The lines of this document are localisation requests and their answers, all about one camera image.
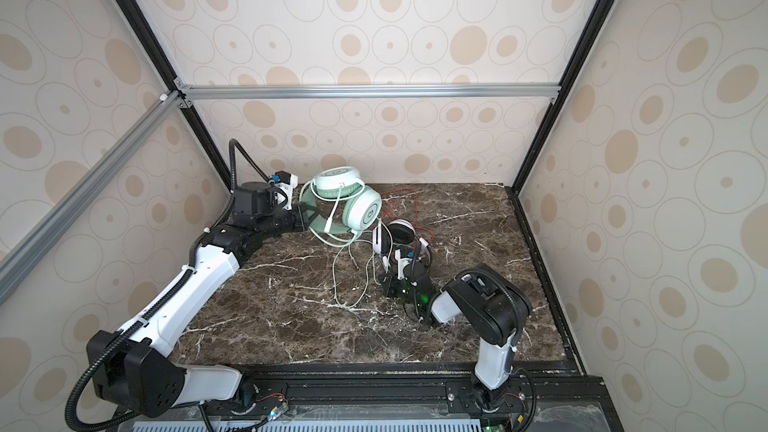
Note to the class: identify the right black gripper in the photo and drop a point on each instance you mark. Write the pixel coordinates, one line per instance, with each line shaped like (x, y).
(391, 284)

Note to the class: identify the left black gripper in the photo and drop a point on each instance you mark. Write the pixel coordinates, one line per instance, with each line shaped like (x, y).
(302, 221)

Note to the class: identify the mint green headphones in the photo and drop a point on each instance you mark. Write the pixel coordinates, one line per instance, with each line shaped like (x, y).
(338, 207)

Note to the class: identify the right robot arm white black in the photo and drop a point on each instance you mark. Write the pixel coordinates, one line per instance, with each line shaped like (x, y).
(496, 309)

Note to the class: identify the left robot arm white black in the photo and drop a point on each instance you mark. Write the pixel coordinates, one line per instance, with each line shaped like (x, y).
(131, 368)

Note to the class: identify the white black headphones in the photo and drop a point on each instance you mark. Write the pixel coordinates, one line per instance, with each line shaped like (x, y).
(398, 234)

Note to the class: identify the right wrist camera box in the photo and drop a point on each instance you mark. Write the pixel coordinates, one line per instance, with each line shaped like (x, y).
(404, 264)

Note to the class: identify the horizontal aluminium frame bar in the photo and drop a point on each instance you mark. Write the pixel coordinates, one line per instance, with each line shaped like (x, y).
(379, 91)

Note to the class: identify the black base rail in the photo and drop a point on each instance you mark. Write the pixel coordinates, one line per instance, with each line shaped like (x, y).
(526, 392)

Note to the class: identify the left slanted aluminium frame bar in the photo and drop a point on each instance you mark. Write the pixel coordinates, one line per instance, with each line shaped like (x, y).
(39, 241)

